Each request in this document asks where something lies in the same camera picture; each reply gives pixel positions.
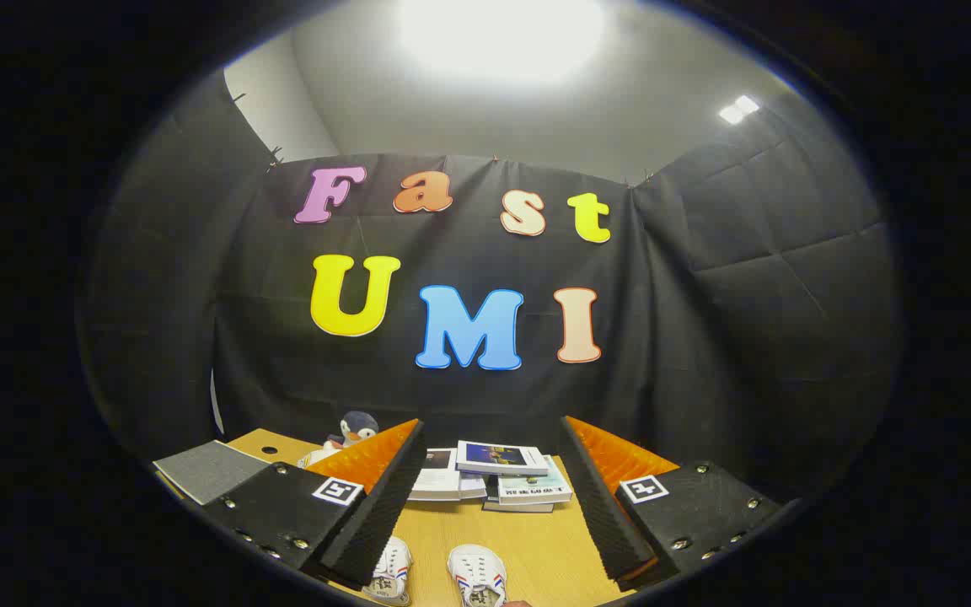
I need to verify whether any white plush toy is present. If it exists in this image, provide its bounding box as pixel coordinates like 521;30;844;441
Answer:
298;438;345;470

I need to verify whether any black book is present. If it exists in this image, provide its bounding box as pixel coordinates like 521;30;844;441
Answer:
483;477;555;514

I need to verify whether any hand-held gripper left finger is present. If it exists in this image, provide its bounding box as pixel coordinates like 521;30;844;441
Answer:
201;419;427;589

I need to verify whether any black backdrop cloth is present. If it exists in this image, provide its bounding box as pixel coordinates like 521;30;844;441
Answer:
81;72;904;507

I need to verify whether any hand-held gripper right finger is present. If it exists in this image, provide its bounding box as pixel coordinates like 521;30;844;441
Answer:
560;415;781;588

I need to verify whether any white shoe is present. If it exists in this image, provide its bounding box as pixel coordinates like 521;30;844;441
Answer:
362;537;414;607
448;544;508;607

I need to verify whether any book with blue photo cover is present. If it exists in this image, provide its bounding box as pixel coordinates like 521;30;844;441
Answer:
455;440;550;477

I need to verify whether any penguin plush toy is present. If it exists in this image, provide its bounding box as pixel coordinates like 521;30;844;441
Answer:
339;411;380;449

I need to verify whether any large ceiling light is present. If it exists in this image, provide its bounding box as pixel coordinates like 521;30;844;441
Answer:
397;0;609;85

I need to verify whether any grey fabric storage box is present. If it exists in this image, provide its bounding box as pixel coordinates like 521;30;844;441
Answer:
153;439;272;507

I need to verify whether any book with teal cover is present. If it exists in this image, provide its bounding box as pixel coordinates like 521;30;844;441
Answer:
497;455;574;506

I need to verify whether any small ceiling light panel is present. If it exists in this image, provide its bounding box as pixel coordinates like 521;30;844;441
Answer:
718;94;761;126

